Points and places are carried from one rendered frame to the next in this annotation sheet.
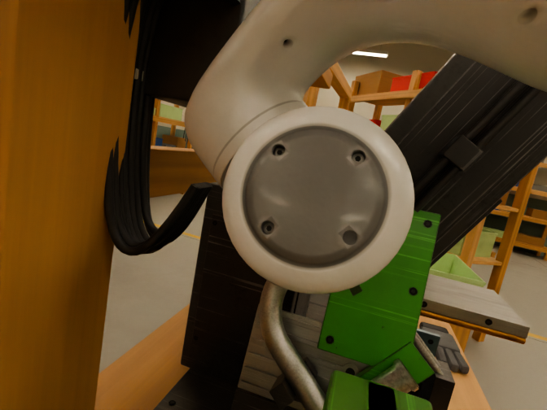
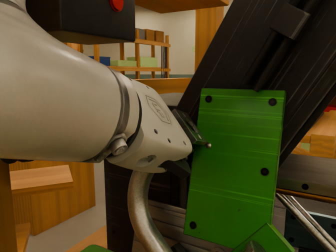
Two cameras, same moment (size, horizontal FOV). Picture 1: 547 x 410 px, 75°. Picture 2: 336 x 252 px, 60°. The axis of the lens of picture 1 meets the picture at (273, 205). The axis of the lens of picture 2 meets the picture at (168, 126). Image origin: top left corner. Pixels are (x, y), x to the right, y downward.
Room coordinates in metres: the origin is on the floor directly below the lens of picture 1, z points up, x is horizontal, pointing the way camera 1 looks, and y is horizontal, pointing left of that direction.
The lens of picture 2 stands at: (0.06, -0.18, 1.29)
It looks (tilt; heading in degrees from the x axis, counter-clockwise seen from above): 10 degrees down; 16
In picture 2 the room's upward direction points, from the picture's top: straight up
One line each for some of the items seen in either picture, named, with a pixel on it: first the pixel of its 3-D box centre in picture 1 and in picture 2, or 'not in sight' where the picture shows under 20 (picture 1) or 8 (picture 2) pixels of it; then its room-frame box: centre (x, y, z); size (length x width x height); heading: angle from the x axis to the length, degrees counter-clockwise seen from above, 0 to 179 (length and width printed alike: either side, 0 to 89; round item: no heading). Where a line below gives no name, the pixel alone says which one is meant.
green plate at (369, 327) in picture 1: (378, 274); (239, 160); (0.48, -0.16, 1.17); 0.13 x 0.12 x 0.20; 166
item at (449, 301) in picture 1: (389, 283); (281, 170); (0.62, -0.24, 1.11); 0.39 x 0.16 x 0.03; 76
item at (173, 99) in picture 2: (266, 268); (175, 169); (0.70, -0.01, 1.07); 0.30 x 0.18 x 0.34; 166
